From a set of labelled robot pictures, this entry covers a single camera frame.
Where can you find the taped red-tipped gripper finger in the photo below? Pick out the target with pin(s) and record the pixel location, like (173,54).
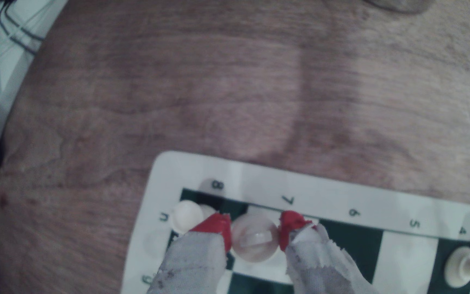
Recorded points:
(194,265)
(316,265)

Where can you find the tall white chess piece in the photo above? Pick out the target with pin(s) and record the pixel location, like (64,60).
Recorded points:
(255,239)

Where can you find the white chess rook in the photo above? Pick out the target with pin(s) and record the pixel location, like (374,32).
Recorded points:
(186,215)

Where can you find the green and white chess mat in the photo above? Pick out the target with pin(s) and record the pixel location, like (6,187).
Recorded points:
(341,200)

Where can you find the white chess queen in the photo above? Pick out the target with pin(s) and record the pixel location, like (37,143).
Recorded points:
(459,265)

